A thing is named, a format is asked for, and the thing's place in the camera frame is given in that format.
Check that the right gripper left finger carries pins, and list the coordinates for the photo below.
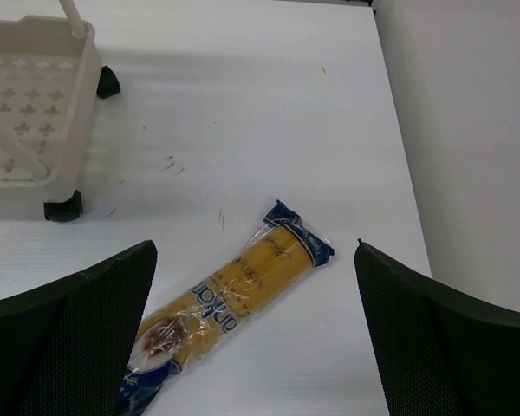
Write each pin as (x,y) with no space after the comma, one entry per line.
(64,346)

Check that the spaghetti bag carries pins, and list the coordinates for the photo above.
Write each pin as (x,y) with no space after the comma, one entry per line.
(280,254)

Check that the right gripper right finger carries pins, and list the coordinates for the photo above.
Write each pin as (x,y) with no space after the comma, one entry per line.
(438,350)

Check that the white two-tier shelf cart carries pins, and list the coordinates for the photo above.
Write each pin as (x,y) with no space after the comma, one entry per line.
(51,75)

